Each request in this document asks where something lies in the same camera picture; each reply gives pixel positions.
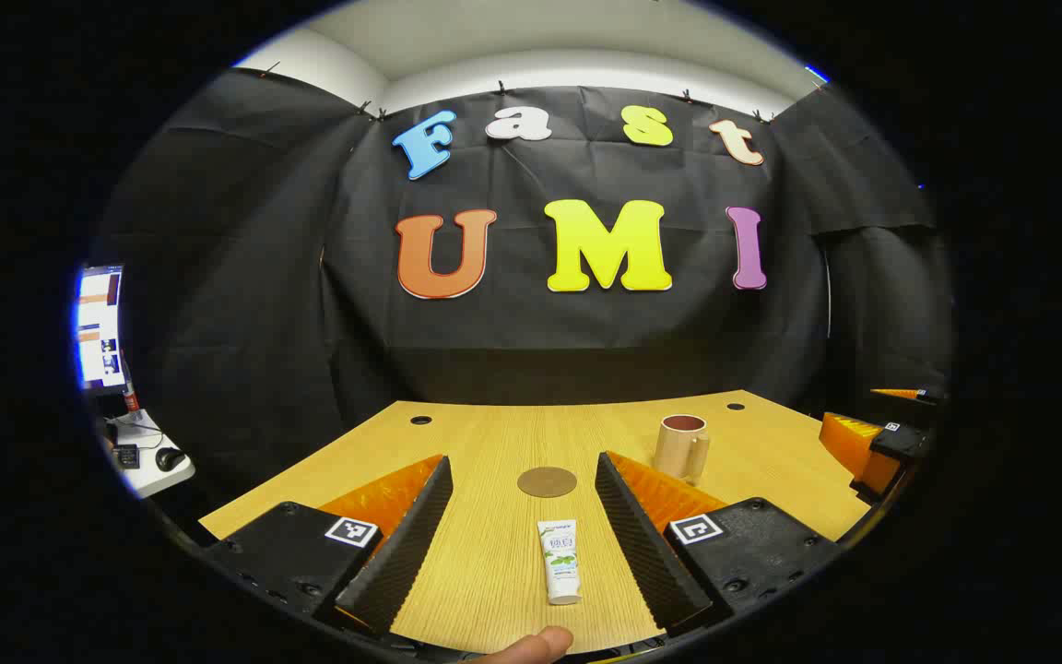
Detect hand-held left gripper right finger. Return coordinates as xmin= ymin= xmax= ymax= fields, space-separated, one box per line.
xmin=594 ymin=451 xmax=841 ymax=637

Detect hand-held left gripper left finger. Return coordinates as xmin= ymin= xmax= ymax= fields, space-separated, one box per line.
xmin=204 ymin=454 xmax=454 ymax=637

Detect white toothpaste tube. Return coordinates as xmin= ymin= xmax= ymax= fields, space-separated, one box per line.
xmin=537 ymin=519 xmax=583 ymax=606

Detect beige cup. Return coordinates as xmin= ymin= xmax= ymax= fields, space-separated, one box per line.
xmin=654 ymin=415 xmax=711 ymax=485

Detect brown round coaster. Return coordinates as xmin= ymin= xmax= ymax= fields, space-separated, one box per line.
xmin=517 ymin=467 xmax=579 ymax=499

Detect wooden desktop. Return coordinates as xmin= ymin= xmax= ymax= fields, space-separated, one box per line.
xmin=199 ymin=390 xmax=873 ymax=656

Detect white side table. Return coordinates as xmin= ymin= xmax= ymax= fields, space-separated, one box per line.
xmin=98 ymin=410 xmax=196 ymax=500

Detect black backdrop cloth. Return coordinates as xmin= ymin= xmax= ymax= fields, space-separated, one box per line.
xmin=93 ymin=66 xmax=956 ymax=517

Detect computer monitor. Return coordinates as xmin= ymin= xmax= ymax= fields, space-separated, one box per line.
xmin=75 ymin=265 xmax=126 ymax=396

